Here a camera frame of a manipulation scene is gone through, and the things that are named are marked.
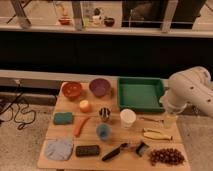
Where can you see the blue folded cloth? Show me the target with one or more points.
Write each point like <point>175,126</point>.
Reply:
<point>59,149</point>

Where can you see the orange fruit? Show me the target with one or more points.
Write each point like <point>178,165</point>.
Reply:
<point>85,106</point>

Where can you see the wooden spoon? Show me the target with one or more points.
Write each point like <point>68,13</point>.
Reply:
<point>150,119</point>

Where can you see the blue plastic cup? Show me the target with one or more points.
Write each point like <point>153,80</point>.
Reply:
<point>103,131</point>

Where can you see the purple bowl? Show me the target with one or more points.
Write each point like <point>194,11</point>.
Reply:
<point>100,87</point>

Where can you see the orange carrot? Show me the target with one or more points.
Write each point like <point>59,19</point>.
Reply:
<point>79,126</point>

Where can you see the white mug on shelf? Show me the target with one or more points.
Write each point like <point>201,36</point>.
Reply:
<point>97,19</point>

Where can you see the orange bowl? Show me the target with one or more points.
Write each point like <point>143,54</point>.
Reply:
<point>72,90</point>

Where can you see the small black brush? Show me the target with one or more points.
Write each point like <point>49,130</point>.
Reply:
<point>141,149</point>

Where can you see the dark bowl on shelf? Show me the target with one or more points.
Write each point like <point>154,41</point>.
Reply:
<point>109,22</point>

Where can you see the green plastic tray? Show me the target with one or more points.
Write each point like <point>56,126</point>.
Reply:
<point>141,94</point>

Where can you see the bunch of dark grapes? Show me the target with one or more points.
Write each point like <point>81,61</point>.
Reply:
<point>170,156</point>

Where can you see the teal sponge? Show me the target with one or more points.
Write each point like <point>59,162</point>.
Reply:
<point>63,118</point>

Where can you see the red bowl on shelf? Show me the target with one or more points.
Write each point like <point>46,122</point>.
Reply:
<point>64,21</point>

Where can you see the yellow banana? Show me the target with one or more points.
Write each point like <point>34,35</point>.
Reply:
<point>156,135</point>

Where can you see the white paper cup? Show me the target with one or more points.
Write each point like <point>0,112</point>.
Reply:
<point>128,118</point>

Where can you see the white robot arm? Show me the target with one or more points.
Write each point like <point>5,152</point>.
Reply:
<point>188,86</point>

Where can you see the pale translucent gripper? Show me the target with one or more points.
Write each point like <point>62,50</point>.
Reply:
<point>168,120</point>

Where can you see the small metal cup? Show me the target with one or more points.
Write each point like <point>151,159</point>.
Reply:
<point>104,114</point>

